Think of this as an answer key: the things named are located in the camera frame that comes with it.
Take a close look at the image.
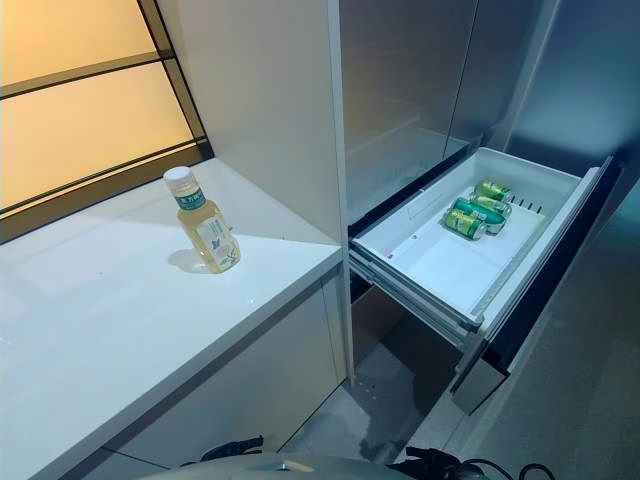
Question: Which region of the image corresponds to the clear tea bottle white cap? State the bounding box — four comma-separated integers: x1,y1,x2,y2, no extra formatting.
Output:
163,167,242,275

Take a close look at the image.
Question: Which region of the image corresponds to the white fridge drawer steel front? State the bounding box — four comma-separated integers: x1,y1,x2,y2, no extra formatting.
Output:
348,145,626,416

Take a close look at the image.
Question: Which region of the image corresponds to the stainless steel fridge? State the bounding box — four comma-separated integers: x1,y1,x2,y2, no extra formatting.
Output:
338,0,640,386

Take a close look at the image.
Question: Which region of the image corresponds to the brown cardboard box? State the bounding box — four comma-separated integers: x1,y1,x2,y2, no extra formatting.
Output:
353,288,404,351

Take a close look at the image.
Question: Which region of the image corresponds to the light green drink can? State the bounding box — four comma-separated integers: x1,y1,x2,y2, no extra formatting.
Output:
441,208,489,242
472,179,514,203
469,193,514,217

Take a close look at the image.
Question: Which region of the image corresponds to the dark green drink can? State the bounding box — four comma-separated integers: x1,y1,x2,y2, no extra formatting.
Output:
453,197,507,237

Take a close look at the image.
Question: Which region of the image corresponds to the tall white cabinet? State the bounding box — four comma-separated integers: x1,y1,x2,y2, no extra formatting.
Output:
159,0,357,391

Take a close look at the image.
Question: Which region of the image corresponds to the grey robot torso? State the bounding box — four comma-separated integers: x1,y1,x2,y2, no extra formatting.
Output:
144,452,416,480

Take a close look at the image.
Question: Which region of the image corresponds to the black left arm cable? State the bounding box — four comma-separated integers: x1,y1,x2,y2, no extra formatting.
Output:
199,421,265,461

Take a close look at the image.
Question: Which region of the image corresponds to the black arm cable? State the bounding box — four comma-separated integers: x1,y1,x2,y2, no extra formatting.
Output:
199,421,265,461
404,446,556,480

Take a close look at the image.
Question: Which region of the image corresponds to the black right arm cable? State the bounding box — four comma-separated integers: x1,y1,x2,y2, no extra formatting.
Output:
404,446,556,480

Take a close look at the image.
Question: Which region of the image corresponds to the backlit orange panel black frame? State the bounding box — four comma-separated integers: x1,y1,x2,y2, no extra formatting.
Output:
0,0,221,246

